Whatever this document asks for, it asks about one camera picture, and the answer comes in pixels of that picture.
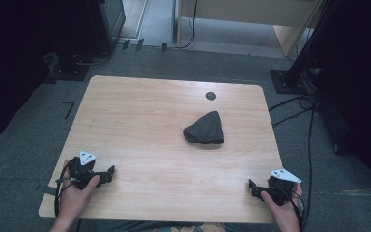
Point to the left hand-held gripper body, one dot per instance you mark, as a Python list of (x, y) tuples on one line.
[(84, 174)]

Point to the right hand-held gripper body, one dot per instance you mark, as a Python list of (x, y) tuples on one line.
[(278, 187)]

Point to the yellow and dark grey cloth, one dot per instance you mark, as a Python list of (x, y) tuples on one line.
[(206, 129)]

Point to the person's right hand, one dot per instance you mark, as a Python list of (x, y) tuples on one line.
[(283, 211)]

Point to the person's left hand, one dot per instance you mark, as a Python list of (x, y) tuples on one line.
[(74, 198)]

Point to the grey tape piece on table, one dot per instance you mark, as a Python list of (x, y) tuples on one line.
[(49, 190)]

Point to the pale floor tape strip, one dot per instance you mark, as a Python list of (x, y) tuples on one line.
[(357, 193)]

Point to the round black table grommet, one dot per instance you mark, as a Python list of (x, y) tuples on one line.
[(210, 96)]

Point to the black metal stand with base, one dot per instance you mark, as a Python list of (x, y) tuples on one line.
[(298, 77)]

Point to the black curtain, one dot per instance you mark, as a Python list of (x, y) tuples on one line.
[(364, 80), (16, 58)]

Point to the black cabinet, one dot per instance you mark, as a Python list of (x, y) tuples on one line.
[(108, 25)]

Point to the black stand base plate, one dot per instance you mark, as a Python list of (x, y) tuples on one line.
[(68, 69)]

